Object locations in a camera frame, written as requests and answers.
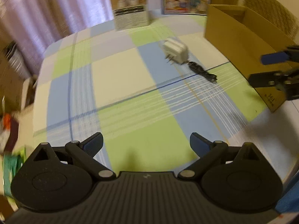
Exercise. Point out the brown cardboard box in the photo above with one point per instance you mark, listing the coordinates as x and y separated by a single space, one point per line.
244 36

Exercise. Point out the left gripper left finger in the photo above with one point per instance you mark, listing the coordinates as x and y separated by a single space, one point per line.
82 154

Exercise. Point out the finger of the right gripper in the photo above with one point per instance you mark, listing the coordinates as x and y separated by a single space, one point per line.
286 81
290 54

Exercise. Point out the pink curtain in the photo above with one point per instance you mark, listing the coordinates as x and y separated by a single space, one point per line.
35 24

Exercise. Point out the white product box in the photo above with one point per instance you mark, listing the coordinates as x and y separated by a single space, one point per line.
129 14

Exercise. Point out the green tissue pack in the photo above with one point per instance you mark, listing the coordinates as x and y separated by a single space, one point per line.
12 162

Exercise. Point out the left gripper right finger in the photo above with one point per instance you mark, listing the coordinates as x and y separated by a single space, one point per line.
209 153

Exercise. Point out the dark red box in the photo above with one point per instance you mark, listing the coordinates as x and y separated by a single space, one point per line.
9 133

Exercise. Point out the woven chair back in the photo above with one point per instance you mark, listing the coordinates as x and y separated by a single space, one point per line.
276 13

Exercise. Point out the white power adapter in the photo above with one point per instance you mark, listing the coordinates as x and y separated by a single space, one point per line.
175 51

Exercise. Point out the checkered tablecloth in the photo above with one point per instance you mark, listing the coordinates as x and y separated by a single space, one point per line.
121 84

